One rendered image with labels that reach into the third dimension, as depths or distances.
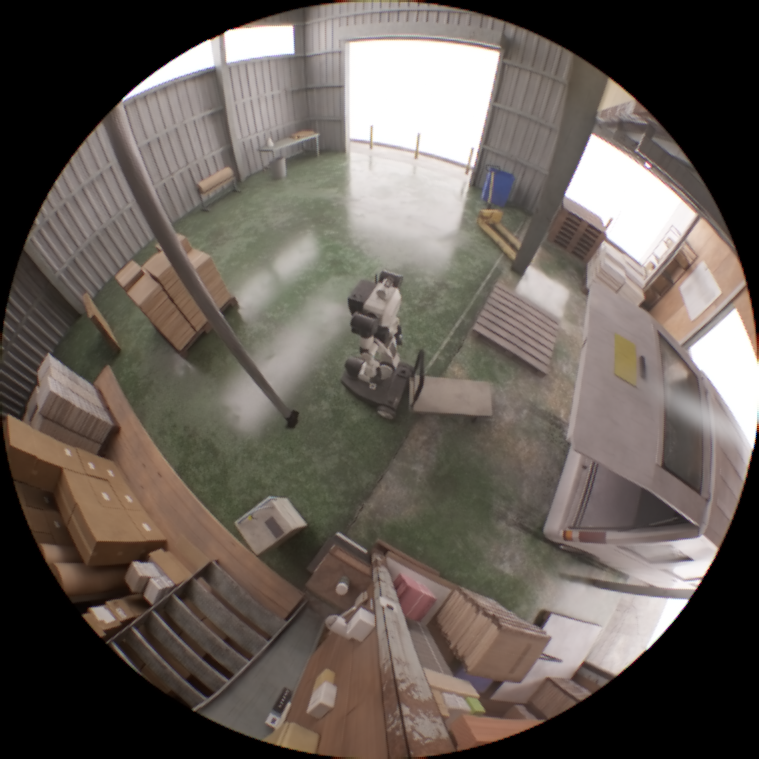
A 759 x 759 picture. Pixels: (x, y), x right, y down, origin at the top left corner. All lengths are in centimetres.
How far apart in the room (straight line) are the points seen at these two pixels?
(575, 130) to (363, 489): 483
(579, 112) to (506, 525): 482
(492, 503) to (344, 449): 160
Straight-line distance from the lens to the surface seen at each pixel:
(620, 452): 138
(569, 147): 417
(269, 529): 224
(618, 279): 552
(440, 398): 272
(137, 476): 379
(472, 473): 284
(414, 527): 268
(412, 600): 234
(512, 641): 204
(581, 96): 418
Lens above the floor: 263
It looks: 64 degrees down
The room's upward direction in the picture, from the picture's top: 5 degrees clockwise
